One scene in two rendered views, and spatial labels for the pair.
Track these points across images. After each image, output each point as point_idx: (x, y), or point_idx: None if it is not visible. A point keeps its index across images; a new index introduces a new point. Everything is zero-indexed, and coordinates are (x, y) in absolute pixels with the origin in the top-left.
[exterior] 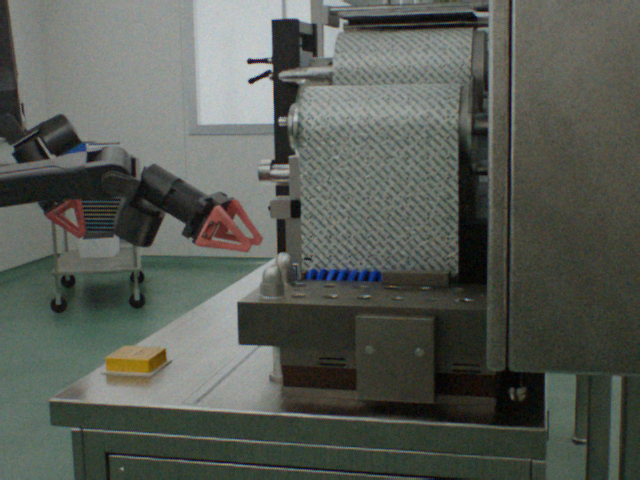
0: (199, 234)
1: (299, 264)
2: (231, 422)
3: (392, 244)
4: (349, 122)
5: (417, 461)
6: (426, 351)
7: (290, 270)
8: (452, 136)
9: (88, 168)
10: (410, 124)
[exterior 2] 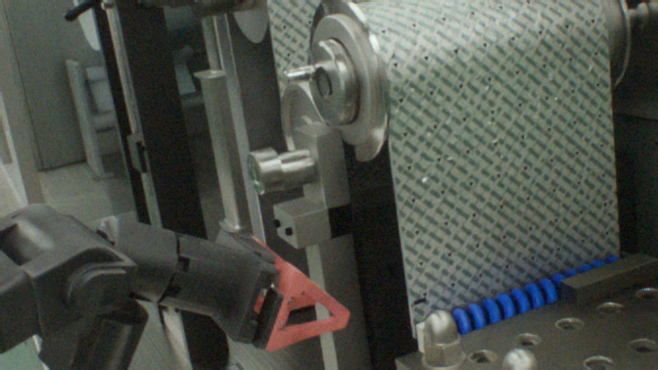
0: (272, 329)
1: (349, 307)
2: None
3: (537, 236)
4: (460, 58)
5: None
6: None
7: (458, 337)
8: (601, 50)
9: (39, 277)
10: (546, 43)
